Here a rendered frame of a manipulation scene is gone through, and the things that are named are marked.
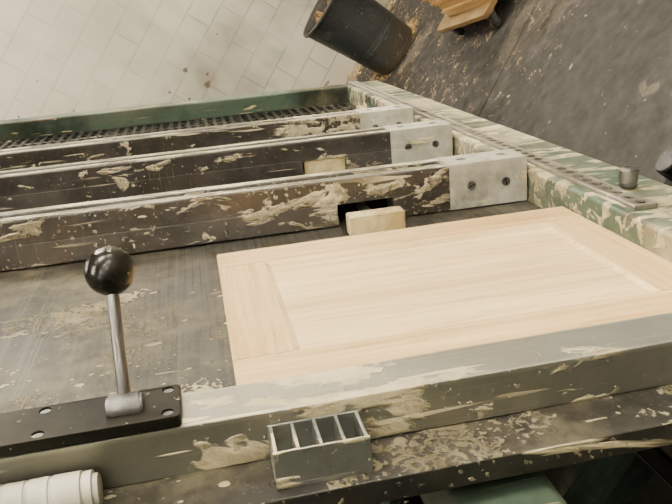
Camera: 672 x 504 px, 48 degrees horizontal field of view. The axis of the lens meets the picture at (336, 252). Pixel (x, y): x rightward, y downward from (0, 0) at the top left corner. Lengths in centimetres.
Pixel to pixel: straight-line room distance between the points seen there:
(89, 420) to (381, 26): 490
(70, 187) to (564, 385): 102
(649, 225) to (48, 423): 67
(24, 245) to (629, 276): 78
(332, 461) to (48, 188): 99
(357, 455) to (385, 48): 491
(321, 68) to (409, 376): 582
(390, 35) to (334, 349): 476
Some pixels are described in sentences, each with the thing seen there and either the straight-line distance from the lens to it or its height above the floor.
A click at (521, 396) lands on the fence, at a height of 111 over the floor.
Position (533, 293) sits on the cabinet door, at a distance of 80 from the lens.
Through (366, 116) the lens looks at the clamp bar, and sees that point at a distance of 170.
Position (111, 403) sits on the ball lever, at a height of 138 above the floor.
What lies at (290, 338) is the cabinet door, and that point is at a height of 124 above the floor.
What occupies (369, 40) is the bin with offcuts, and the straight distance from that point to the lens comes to 533.
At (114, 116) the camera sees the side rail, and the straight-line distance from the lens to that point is 239.
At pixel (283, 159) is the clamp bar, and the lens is 142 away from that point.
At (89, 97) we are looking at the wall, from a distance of 611.
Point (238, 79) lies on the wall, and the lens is 620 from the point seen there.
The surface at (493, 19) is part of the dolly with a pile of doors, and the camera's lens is 417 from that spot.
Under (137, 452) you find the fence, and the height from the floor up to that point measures 135.
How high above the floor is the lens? 147
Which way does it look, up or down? 19 degrees down
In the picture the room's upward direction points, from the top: 62 degrees counter-clockwise
